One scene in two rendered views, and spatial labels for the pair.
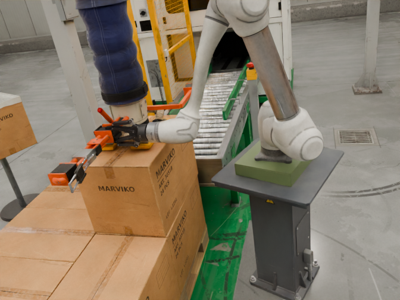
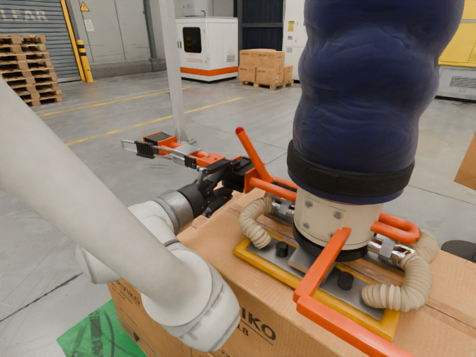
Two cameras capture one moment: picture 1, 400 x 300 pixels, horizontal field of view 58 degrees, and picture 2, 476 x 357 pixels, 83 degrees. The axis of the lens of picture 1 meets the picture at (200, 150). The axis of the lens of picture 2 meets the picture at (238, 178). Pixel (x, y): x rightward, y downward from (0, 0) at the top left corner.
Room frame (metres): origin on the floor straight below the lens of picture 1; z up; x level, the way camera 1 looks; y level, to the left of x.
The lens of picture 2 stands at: (1.73, -0.20, 1.42)
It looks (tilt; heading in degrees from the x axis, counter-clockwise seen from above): 29 degrees down; 110
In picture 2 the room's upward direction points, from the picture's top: straight up
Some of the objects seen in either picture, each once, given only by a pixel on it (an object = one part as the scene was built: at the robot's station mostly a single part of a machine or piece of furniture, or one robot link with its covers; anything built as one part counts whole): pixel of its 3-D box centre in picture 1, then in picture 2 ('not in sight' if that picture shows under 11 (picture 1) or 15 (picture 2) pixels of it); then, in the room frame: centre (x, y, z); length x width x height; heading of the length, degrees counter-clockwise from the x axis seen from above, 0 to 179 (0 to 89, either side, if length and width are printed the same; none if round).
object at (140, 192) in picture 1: (143, 169); (310, 306); (1.76, 0.32, 0.74); 0.60 x 0.40 x 0.40; 160
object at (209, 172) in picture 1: (173, 175); not in sight; (2.11, 0.20, 0.47); 0.70 x 0.03 x 0.15; 72
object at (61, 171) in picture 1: (64, 174); (160, 143); (1.20, 0.51, 1.08); 0.08 x 0.07 x 0.05; 163
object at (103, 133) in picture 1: (108, 133); (242, 173); (1.53, 0.40, 1.08); 0.10 x 0.08 x 0.06; 73
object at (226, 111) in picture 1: (242, 84); not in sight; (3.48, -0.52, 0.60); 1.60 x 0.10 x 0.09; 162
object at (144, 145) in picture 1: (151, 130); (310, 268); (1.74, 0.23, 0.98); 0.34 x 0.10 x 0.05; 163
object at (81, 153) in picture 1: (84, 157); (187, 155); (1.32, 0.46, 1.08); 0.07 x 0.07 x 0.04; 73
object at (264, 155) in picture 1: (278, 146); not in sight; (1.58, -0.38, 0.85); 0.22 x 0.18 x 0.06; 148
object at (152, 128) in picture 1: (155, 132); (171, 212); (1.45, 0.18, 1.08); 0.09 x 0.06 x 0.09; 163
